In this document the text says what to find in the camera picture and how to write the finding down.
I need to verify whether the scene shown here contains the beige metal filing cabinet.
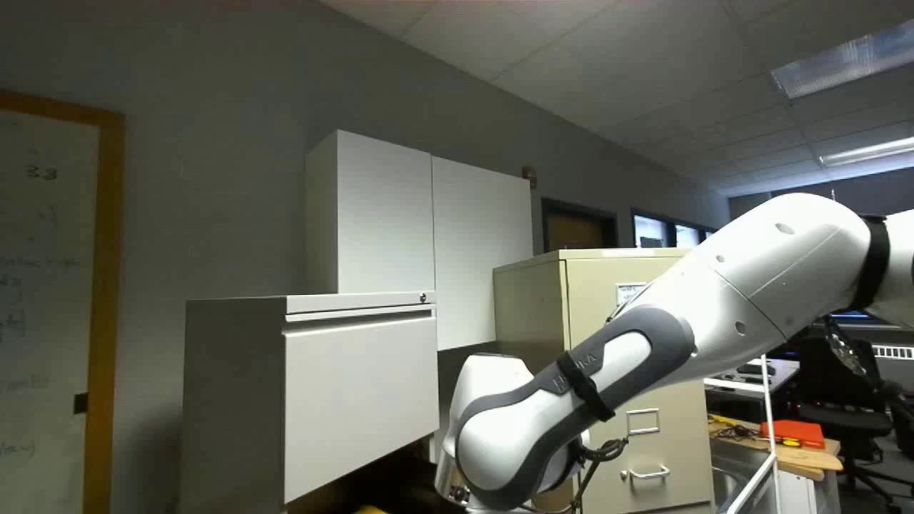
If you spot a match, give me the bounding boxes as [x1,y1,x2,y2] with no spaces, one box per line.
[492,249,718,514]

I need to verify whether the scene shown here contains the white paper note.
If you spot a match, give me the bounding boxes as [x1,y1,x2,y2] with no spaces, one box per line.
[615,282,652,313]

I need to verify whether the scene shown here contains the white flip-door cabinet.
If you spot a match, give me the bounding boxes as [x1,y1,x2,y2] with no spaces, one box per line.
[180,290,444,514]

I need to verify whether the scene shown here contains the small dark framed window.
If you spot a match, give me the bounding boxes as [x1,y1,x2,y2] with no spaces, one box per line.
[632,210,668,250]

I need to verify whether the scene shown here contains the tall dark framed window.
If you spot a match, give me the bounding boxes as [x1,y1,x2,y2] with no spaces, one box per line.
[672,220,707,250]

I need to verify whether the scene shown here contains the wood framed whiteboard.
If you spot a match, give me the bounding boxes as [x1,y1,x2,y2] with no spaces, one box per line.
[0,89,128,514]

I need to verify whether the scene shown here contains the orange red tool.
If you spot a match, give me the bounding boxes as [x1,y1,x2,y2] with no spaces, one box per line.
[759,417,829,452]

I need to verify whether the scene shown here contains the wooden work table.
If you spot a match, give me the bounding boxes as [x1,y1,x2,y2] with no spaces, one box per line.
[709,410,845,482]

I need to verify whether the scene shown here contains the black office chair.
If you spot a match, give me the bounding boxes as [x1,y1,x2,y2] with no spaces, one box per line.
[794,320,914,496]

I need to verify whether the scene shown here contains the narrow ceiling light strip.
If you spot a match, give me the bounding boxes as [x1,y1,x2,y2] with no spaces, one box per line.
[815,133,914,167]

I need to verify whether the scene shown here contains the large ceiling light panel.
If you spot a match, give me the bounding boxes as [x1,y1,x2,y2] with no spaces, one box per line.
[769,18,914,100]

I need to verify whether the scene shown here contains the tall white wall cabinet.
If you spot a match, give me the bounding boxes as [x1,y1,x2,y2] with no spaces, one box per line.
[305,129,537,355]

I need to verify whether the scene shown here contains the dark doorway frame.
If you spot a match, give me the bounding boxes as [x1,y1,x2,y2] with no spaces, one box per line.
[539,196,624,255]

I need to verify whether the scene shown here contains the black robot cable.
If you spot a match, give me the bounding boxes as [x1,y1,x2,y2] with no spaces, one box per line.
[569,434,632,514]

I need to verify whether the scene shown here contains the metal filing drawer handle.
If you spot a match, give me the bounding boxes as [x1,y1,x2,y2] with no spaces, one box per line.
[621,460,674,489]

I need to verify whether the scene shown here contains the white metal frame stand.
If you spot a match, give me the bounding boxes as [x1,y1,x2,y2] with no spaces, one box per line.
[702,352,779,514]

